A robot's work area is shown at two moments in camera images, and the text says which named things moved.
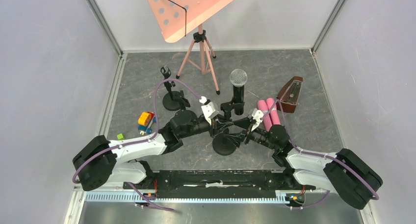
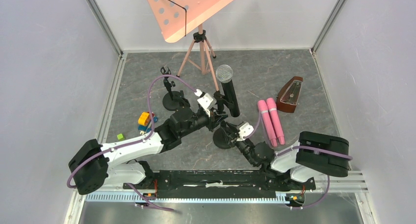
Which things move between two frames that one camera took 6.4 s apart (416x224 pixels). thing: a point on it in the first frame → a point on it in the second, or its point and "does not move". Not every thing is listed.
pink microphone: [264, 109] does not move
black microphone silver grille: [238, 78] → [224, 74]
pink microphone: [273, 112] does not move
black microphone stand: [171, 100] does not move
